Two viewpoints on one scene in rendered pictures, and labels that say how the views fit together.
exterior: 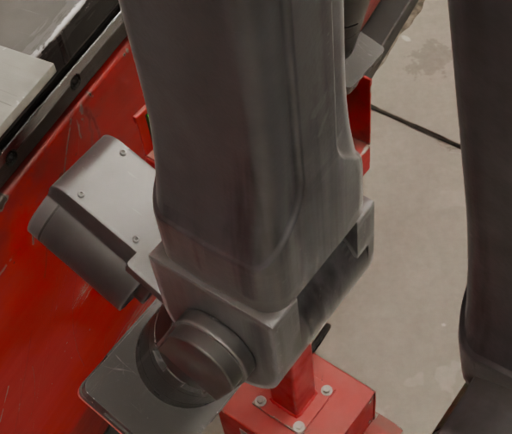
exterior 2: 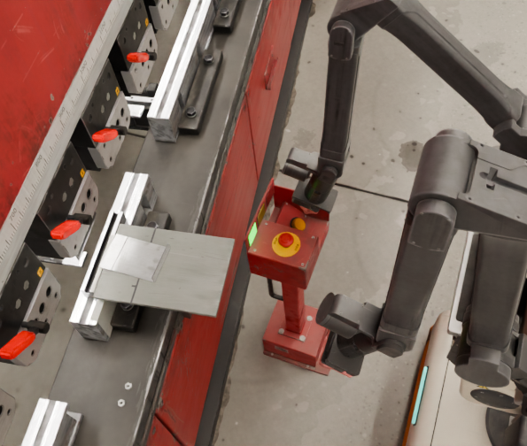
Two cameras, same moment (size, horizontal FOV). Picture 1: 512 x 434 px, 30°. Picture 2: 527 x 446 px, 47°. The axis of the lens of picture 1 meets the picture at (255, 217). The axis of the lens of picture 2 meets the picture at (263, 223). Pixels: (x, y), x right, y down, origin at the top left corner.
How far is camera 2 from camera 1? 0.64 m
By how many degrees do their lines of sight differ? 11
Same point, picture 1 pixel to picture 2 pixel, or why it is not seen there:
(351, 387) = not seen: hidden behind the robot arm
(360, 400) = not seen: hidden behind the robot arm
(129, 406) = (341, 362)
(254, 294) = (411, 334)
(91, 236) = (341, 322)
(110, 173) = (344, 304)
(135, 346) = (337, 343)
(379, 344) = (321, 288)
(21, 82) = (226, 249)
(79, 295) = not seen: hidden behind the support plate
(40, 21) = (191, 207)
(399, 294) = (323, 262)
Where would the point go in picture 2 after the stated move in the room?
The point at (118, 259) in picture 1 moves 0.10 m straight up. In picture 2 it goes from (350, 326) to (353, 300)
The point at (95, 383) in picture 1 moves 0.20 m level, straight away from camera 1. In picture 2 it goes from (330, 358) to (249, 288)
